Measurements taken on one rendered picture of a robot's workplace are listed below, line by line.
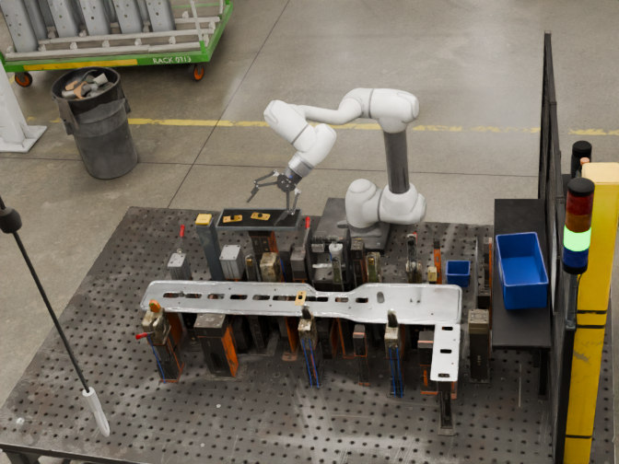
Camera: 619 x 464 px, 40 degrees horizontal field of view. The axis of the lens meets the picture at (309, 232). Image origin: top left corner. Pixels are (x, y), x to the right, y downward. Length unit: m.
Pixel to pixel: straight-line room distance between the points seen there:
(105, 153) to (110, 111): 0.34
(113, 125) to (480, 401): 3.64
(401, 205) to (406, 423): 1.08
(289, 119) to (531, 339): 1.23
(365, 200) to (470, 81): 2.97
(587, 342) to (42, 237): 4.16
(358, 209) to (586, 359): 1.57
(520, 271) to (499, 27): 4.32
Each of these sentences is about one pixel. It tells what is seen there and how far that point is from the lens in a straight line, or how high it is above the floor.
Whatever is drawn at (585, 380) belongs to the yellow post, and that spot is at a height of 1.18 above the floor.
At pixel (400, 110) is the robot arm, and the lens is 3.67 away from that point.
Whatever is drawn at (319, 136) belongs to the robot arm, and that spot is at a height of 1.72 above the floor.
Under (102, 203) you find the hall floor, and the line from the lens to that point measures 6.25.
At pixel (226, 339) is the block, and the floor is 0.93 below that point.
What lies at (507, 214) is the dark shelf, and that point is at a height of 1.03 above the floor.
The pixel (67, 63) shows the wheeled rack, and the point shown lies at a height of 0.27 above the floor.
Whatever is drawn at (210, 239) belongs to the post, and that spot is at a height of 1.06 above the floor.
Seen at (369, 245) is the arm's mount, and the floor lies 0.75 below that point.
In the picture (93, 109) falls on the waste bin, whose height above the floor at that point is 0.62.
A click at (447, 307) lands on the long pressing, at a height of 1.00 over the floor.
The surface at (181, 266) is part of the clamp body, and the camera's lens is 3.82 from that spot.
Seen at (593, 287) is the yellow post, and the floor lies 1.60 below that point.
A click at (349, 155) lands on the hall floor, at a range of 6.15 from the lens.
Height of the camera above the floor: 3.47
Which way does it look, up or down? 39 degrees down
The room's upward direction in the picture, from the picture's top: 10 degrees counter-clockwise
